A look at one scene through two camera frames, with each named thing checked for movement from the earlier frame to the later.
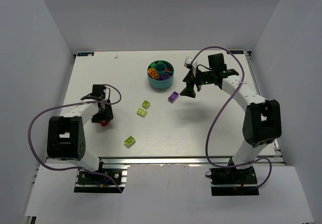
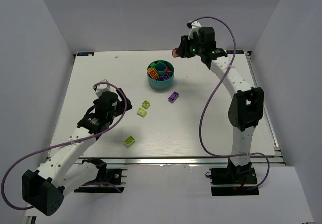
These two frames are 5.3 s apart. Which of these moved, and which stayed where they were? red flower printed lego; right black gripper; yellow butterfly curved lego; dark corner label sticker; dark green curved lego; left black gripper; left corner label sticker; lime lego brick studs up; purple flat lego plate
Moved: right black gripper; red flower printed lego; left black gripper
Stayed: left corner label sticker; dark corner label sticker; yellow butterfly curved lego; lime lego brick studs up; purple flat lego plate; dark green curved lego
